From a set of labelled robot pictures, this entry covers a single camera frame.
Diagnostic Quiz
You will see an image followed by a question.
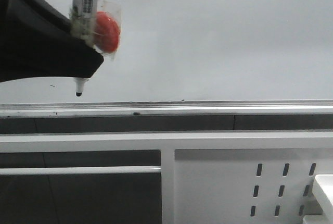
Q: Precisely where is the red round magnet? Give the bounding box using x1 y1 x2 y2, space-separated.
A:
94 11 120 53

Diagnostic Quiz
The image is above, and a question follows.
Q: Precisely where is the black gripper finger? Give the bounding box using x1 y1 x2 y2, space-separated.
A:
1 0 104 82

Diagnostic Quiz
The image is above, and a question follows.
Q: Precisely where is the white whiteboard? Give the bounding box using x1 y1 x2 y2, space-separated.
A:
1 0 332 104

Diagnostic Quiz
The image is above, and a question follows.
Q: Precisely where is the white black whiteboard marker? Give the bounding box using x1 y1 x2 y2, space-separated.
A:
68 0 101 97

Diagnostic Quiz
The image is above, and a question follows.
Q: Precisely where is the aluminium whiteboard tray rail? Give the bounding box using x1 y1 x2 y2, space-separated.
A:
1 100 332 118

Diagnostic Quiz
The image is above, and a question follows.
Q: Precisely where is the white plastic marker tray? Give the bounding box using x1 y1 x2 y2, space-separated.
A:
303 175 332 223

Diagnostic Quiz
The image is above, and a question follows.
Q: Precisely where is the white metal stand frame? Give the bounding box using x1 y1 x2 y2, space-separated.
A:
1 131 332 223

